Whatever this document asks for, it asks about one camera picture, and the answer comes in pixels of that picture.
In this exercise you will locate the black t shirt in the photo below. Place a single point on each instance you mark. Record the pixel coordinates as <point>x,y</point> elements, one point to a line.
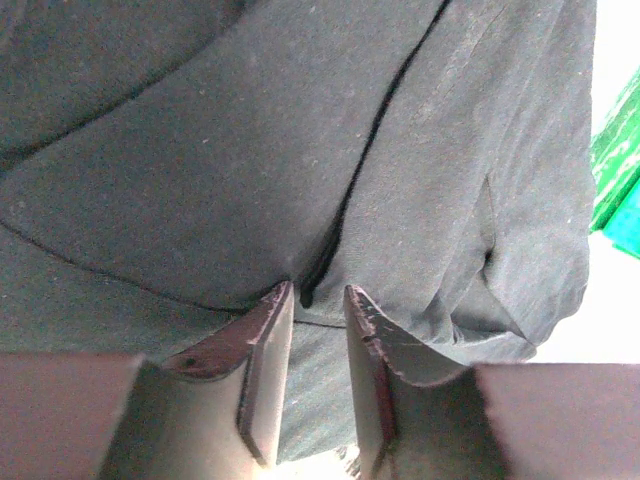
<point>164,164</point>

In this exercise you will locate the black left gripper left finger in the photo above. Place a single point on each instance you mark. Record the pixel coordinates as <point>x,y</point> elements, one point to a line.
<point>212,411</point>

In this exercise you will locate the green plastic bin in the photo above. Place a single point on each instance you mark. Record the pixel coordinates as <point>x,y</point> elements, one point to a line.
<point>615,167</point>

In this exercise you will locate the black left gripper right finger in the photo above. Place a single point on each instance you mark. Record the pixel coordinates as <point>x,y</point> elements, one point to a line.
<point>421,415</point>

